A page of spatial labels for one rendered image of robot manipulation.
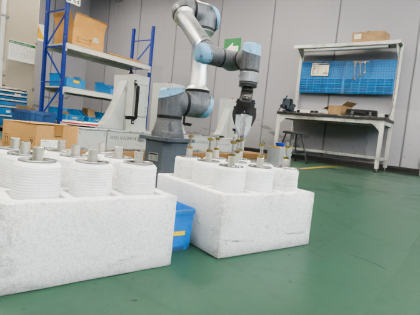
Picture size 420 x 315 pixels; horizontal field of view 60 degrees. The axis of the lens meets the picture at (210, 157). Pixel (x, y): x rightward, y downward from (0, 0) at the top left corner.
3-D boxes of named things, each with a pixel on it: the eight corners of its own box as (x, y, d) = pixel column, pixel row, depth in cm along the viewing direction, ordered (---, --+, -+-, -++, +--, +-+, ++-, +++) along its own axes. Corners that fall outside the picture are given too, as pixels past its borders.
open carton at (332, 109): (332, 117, 589) (334, 103, 588) (355, 118, 559) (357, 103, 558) (322, 115, 570) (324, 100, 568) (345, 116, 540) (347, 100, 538)
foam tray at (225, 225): (152, 222, 131) (157, 172, 130) (235, 215, 154) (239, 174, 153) (217, 259, 100) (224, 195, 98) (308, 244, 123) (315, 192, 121)
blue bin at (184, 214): (117, 224, 123) (120, 190, 122) (146, 222, 130) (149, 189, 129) (161, 254, 99) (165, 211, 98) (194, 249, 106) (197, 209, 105)
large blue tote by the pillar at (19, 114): (8, 134, 513) (9, 107, 511) (35, 135, 548) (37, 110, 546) (29, 137, 488) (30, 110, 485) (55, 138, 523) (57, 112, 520)
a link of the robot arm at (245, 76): (259, 72, 136) (237, 70, 137) (257, 84, 137) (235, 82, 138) (259, 75, 144) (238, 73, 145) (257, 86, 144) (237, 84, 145)
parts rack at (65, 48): (35, 133, 592) (44, -5, 575) (125, 138, 745) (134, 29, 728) (57, 137, 555) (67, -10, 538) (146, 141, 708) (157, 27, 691)
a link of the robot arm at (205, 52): (168, -13, 162) (207, 44, 133) (189, -6, 168) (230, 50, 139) (160, 11, 169) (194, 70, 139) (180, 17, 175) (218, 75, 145)
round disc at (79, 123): (54, 124, 314) (54, 117, 313) (84, 126, 338) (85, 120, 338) (74, 126, 296) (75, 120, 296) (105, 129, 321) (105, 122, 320)
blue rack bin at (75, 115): (46, 119, 591) (47, 105, 589) (67, 120, 622) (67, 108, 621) (64, 120, 563) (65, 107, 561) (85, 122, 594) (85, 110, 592)
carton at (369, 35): (357, 47, 571) (358, 37, 570) (388, 45, 542) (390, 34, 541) (351, 42, 550) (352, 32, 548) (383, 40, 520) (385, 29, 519)
